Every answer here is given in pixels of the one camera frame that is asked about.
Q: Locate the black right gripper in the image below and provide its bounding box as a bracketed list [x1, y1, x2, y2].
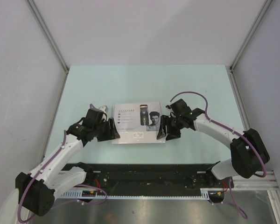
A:
[156, 115, 184, 141]

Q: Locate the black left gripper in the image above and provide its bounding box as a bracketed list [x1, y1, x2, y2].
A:
[93, 118, 120, 142]

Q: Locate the white cardboard box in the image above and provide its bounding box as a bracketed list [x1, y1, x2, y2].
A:
[112, 102, 166, 144]

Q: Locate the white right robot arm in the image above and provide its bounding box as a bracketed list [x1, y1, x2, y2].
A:
[157, 99, 270, 187]

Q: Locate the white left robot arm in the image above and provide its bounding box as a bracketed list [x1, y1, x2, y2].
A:
[15, 105, 120, 223]

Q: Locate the silver black hair clipper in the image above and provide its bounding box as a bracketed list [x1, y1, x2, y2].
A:
[140, 105, 149, 126]

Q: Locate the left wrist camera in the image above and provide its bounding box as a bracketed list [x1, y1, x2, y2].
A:
[98, 105, 108, 121]

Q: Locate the aluminium frame rail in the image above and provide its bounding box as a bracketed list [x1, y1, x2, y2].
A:
[226, 66, 280, 224]

